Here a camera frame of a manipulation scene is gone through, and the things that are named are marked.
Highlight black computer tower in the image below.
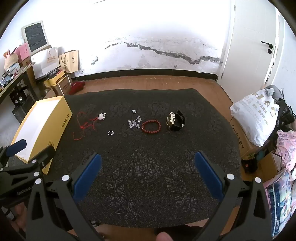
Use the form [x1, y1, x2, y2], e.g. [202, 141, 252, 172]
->
[12, 98, 36, 121]

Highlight dark clothes pile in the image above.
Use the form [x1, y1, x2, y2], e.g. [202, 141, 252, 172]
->
[264, 85, 296, 135]

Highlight yellow cardboard box white inside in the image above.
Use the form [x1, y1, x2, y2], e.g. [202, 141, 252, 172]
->
[11, 96, 73, 175]

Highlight pink printed packet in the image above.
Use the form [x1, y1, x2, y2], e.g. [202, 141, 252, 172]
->
[275, 130, 296, 172]

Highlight red cloth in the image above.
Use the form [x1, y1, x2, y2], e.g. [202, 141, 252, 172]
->
[69, 81, 85, 95]

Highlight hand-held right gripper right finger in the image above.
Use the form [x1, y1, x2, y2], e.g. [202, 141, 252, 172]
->
[194, 151, 272, 241]

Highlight white paper bag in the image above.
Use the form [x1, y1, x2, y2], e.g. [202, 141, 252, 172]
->
[31, 47, 60, 80]

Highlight silver chain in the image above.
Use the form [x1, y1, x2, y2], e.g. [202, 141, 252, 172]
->
[128, 116, 142, 130]

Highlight brown paper bag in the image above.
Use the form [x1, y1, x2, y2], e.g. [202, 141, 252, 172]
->
[58, 50, 80, 75]

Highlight red bead bracelet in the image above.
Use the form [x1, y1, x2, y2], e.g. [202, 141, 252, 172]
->
[141, 119, 162, 133]

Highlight black speaker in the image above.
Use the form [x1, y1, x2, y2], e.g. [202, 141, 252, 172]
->
[9, 89, 26, 107]

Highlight brown printed cardboard box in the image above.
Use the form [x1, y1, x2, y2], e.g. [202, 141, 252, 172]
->
[229, 117, 278, 163]

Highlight red string necklace silver pendant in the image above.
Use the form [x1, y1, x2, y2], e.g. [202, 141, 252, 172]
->
[73, 112, 107, 141]

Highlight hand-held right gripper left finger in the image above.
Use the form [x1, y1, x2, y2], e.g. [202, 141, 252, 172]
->
[25, 153, 103, 241]

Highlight person's left hand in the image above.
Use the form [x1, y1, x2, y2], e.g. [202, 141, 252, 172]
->
[9, 203, 29, 232]

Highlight black watch gold face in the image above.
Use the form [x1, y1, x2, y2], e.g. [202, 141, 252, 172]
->
[166, 110, 186, 132]

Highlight white framed dark board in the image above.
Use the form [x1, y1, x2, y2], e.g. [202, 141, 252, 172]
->
[21, 20, 50, 53]

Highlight tall brown cardboard box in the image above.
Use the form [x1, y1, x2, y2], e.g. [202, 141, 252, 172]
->
[51, 75, 73, 96]

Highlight yellow black storage box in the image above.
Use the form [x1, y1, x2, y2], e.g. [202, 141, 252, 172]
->
[43, 71, 70, 88]

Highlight straw hat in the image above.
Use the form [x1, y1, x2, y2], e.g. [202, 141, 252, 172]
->
[4, 53, 21, 71]

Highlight white door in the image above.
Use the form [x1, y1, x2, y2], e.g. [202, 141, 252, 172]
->
[217, 0, 286, 88]

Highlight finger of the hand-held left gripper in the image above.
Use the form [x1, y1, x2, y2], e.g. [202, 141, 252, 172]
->
[0, 138, 27, 168]
[0, 145, 56, 186]

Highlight white printed plastic bag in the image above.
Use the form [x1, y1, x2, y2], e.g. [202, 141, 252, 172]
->
[229, 91, 280, 147]

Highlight blue printed packet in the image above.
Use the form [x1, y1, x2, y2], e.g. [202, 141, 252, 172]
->
[264, 169, 296, 239]

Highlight black door handle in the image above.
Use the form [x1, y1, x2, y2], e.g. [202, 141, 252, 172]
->
[260, 41, 273, 55]

